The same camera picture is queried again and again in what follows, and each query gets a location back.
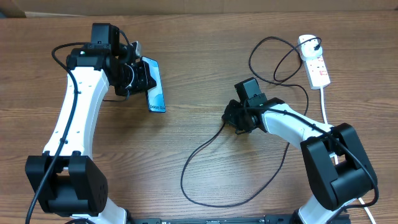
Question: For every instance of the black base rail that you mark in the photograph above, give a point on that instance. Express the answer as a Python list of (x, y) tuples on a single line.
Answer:
[(217, 220)]

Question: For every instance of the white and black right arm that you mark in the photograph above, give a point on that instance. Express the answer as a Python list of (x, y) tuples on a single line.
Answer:
[(338, 168)]

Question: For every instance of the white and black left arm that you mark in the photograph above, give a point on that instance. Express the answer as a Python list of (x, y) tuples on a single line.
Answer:
[(64, 177)]

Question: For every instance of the white USB wall charger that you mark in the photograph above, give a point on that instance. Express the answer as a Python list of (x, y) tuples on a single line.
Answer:
[(310, 47)]

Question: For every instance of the white power strip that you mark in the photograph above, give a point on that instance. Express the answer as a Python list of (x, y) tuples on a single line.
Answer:
[(317, 73)]

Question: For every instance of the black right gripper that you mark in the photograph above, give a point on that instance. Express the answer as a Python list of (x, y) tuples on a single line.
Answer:
[(229, 117)]

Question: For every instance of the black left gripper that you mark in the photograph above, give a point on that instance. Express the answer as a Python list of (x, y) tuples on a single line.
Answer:
[(144, 83)]

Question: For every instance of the dark Samsung Galaxy smartphone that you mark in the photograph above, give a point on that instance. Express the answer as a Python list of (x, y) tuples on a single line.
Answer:
[(155, 96)]

